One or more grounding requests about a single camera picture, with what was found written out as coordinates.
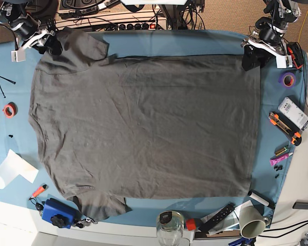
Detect small black screws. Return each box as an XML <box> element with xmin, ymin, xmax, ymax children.
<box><xmin>274</xmin><ymin>165</ymin><xmax>283</xmax><ymax>179</ymax></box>

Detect glass jar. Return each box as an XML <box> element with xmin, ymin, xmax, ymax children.
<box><xmin>156</xmin><ymin>211</ymin><xmax>184</xmax><ymax>246</ymax></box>

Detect orange black tool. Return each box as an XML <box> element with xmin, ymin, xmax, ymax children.
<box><xmin>287</xmin><ymin>42</ymin><xmax>304</xmax><ymax>69</ymax></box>

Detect metal carabiner keys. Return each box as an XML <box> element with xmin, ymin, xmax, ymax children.
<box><xmin>73</xmin><ymin>217</ymin><xmax>97</xmax><ymax>229</ymax></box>

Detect power strip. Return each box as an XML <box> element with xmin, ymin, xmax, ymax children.
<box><xmin>117</xmin><ymin>22</ymin><xmax>165</xmax><ymax>30</ymax></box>

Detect blue clamp block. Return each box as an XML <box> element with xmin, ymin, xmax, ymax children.
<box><xmin>42</xmin><ymin>198</ymin><xmax>76</xmax><ymax>229</ymax></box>

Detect small battery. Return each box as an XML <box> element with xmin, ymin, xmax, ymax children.
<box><xmin>274</xmin><ymin>146</ymin><xmax>288</xmax><ymax>156</ymax></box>

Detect purple tape roll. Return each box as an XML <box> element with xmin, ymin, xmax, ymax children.
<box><xmin>279</xmin><ymin>72</ymin><xmax>296</xmax><ymax>89</ymax></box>

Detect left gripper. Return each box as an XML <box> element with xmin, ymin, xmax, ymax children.
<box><xmin>242</xmin><ymin>46</ymin><xmax>274</xmax><ymax>71</ymax></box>

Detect papers under remote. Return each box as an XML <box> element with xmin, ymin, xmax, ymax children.
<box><xmin>196</xmin><ymin>200</ymin><xmax>253</xmax><ymax>235</ymax></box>

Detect purple glue tube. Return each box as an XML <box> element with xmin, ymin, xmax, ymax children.
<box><xmin>269</xmin><ymin>152</ymin><xmax>293</xmax><ymax>166</ymax></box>

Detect red tape roll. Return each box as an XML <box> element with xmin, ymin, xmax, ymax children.
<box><xmin>3</xmin><ymin>102</ymin><xmax>17</xmax><ymax>118</ymax></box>

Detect black cable ties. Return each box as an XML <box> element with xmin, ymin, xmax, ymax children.
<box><xmin>0</xmin><ymin>60</ymin><xmax>16</xmax><ymax>98</ymax></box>

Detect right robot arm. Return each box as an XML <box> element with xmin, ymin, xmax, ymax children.
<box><xmin>0</xmin><ymin>1</ymin><xmax>62</xmax><ymax>57</ymax></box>

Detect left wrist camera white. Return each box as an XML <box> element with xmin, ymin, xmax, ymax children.
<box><xmin>241</xmin><ymin>36</ymin><xmax>293</xmax><ymax>69</ymax></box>

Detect black power adapter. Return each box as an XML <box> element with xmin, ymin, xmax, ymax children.
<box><xmin>292</xmin><ymin>200</ymin><xmax>308</xmax><ymax>210</ymax></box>

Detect orange marker pen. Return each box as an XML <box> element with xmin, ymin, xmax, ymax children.
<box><xmin>29</xmin><ymin>184</ymin><xmax>47</xmax><ymax>200</ymax></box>

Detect white black marker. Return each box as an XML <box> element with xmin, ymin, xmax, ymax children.
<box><xmin>247</xmin><ymin>191</ymin><xmax>275</xmax><ymax>210</ymax></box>

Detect grey T-shirt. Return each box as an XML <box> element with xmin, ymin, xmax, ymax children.
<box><xmin>29</xmin><ymin>29</ymin><xmax>261</xmax><ymax>221</ymax></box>

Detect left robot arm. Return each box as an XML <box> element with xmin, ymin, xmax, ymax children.
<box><xmin>241</xmin><ymin>1</ymin><xmax>303</xmax><ymax>71</ymax></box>

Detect grey-green mug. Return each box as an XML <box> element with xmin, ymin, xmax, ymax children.
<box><xmin>239</xmin><ymin>206</ymin><xmax>271</xmax><ymax>239</ymax></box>

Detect black remote control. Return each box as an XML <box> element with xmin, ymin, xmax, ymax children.
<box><xmin>198</xmin><ymin>203</ymin><xmax>235</xmax><ymax>233</ymax></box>

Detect orange black utility knife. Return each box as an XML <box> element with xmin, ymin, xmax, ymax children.
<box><xmin>268</xmin><ymin>112</ymin><xmax>302</xmax><ymax>146</ymax></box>

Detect white electronic box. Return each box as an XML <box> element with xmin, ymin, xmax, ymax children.
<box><xmin>278</xmin><ymin>97</ymin><xmax>308</xmax><ymax>131</ymax></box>

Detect white paper roll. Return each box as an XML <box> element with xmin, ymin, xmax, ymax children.
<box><xmin>0</xmin><ymin>149</ymin><xmax>39</xmax><ymax>189</ymax></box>

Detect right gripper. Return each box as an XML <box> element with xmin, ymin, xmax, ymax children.
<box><xmin>37</xmin><ymin>19</ymin><xmax>62</xmax><ymax>55</ymax></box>

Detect red cube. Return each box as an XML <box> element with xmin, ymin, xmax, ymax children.
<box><xmin>185</xmin><ymin>218</ymin><xmax>197</xmax><ymax>231</ymax></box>

